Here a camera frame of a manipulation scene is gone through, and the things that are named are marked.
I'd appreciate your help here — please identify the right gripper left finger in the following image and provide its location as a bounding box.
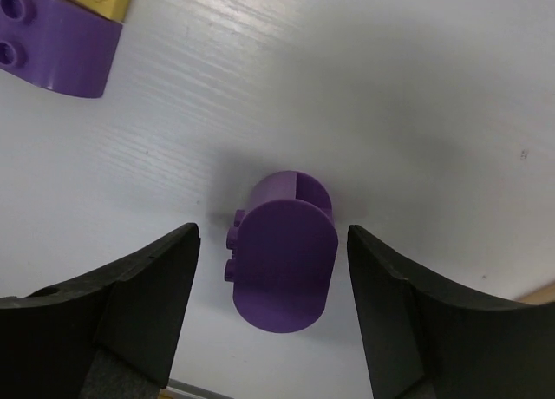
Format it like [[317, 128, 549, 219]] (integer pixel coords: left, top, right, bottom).
[[1, 223, 200, 398]]

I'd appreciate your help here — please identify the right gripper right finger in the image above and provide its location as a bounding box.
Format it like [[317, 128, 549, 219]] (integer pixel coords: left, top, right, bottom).
[[347, 226, 554, 398]]

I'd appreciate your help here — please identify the purple rounded lego brick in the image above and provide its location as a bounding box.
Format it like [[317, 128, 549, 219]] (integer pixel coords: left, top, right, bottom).
[[224, 171, 339, 333]]

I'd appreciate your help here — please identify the orange transparent container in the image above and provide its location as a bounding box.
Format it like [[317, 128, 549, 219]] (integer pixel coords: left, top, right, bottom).
[[518, 282, 555, 305]]

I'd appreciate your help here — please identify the purple sloped lego brick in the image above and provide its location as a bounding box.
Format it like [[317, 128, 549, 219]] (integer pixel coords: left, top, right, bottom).
[[1, 0, 123, 99]]

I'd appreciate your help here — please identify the aluminium rail frame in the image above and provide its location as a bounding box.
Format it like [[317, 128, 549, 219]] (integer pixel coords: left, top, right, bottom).
[[159, 379, 220, 399]]

